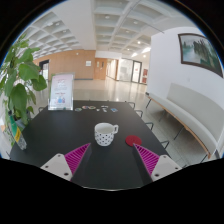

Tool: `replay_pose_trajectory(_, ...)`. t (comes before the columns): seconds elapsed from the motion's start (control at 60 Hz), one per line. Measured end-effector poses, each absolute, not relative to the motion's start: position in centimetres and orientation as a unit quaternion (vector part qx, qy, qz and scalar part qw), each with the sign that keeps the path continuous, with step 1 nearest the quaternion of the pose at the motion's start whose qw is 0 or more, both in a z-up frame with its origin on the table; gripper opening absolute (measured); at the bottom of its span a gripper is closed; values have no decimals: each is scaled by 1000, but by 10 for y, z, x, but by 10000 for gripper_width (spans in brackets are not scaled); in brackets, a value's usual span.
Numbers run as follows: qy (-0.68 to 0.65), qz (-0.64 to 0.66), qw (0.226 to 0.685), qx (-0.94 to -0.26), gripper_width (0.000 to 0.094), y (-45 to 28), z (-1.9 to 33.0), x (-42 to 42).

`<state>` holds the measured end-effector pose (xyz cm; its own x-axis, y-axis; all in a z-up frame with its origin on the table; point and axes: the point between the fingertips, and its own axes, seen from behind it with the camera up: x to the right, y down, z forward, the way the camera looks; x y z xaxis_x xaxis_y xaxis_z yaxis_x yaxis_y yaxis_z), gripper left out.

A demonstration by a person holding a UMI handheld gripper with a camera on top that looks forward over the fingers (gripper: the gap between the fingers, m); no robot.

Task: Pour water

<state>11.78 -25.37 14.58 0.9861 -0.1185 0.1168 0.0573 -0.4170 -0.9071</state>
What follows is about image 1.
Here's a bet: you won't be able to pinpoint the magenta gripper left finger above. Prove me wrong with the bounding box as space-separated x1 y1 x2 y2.
41 143 90 181

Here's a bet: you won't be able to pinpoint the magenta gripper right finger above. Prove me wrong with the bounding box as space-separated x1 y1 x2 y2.
134 144 181 181

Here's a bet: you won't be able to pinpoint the green plastic bottle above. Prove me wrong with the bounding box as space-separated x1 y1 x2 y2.
8 111 27 150

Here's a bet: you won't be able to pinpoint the black chair nearest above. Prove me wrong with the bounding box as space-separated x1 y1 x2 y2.
160 140 170 149

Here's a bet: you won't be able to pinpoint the black chair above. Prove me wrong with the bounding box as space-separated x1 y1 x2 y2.
160 140 170 149
145 122 154 130
135 110 143 118
128 102 135 109

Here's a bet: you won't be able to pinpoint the red round coaster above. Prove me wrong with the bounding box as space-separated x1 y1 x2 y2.
125 135 142 146

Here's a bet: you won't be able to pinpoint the white polka dot mug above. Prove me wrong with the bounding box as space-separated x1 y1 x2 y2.
94 123 119 147

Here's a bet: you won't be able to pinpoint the green round sticker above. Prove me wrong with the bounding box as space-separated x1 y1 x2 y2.
75 108 82 112

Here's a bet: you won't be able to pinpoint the white long bench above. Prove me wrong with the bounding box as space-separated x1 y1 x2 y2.
147 83 224 157

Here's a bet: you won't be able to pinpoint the acrylic sign stand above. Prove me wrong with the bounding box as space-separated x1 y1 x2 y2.
48 73 74 110

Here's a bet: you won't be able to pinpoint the small white sticker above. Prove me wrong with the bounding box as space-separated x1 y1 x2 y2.
101 105 108 112

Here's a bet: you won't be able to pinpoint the black chair farthest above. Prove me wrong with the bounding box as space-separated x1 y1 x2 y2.
128 102 135 109

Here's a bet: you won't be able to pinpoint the green leafy plant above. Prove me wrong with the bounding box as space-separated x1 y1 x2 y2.
0 34 47 145

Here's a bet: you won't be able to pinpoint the framed landscape painting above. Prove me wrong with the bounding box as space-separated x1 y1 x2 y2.
178 33 223 77

